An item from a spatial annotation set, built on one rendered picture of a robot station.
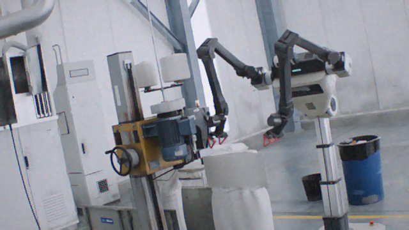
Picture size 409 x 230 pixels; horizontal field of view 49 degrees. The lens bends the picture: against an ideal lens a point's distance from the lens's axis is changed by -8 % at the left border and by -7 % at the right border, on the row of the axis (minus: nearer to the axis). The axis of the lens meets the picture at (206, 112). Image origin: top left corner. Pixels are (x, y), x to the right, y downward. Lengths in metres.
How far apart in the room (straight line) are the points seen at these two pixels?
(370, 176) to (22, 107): 3.55
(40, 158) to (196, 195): 2.40
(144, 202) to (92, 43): 5.21
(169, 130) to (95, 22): 5.42
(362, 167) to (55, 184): 3.37
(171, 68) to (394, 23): 8.32
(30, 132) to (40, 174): 0.49
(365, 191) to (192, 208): 1.97
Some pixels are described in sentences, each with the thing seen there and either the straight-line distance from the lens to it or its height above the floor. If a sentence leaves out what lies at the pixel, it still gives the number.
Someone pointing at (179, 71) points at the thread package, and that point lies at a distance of 2.83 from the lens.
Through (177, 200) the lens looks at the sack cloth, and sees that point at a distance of 3.37.
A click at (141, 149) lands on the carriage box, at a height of 1.18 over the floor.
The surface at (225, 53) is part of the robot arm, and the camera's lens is 2.94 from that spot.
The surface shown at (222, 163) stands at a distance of 2.97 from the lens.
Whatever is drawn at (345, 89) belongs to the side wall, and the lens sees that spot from 11.23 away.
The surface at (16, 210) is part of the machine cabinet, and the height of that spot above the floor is 0.54.
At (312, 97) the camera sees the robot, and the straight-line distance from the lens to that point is 3.08.
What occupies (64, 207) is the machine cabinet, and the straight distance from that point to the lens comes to 5.72.
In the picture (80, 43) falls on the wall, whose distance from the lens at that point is 7.73.
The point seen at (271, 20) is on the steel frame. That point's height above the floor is 2.76.
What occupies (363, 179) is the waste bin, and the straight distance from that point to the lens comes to 4.94.
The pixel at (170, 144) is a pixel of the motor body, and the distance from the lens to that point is 2.74.
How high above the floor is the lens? 1.46
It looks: 3 degrees down
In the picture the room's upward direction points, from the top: 11 degrees counter-clockwise
